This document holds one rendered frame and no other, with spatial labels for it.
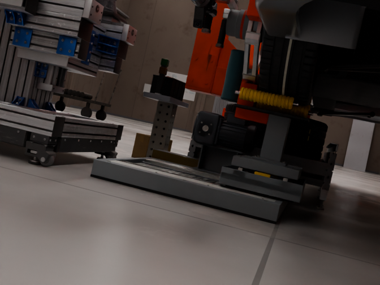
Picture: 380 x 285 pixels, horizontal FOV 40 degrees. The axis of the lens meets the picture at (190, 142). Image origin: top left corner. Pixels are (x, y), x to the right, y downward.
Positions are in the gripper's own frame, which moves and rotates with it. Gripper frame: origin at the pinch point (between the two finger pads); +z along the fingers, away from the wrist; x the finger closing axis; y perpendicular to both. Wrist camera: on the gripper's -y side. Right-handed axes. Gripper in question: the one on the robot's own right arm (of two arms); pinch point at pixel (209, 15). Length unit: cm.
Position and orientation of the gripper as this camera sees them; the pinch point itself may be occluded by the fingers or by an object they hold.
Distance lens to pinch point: 246.3
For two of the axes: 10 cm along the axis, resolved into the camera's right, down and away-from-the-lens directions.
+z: 2.4, 0.2, 9.7
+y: 2.2, -9.8, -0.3
